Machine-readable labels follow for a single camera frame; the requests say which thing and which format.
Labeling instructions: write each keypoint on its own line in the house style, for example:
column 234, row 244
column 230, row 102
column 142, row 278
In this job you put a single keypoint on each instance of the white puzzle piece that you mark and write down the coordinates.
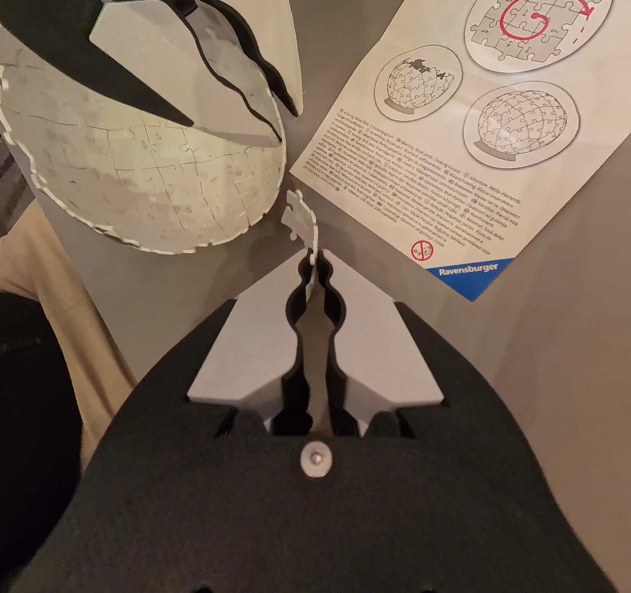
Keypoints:
column 300, row 213

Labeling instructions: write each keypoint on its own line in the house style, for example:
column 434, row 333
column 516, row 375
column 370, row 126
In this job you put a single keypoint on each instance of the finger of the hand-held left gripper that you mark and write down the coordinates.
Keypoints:
column 266, row 6
column 148, row 46

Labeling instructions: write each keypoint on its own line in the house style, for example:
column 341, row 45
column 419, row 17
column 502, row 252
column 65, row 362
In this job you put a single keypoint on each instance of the partly built puzzle ball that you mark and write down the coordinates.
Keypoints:
column 123, row 169

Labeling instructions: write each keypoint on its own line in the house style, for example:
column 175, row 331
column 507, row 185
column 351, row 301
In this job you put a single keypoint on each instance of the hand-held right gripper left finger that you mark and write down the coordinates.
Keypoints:
column 241, row 356

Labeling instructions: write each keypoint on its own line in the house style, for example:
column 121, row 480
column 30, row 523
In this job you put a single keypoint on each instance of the white instruction leaflet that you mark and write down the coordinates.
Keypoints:
column 542, row 159

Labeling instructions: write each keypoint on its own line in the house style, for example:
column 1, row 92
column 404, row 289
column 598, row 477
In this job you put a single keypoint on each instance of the person's leg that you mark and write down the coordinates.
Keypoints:
column 64, row 282

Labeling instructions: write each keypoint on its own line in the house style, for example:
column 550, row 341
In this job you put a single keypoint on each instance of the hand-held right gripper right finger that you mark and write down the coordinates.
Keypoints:
column 384, row 356

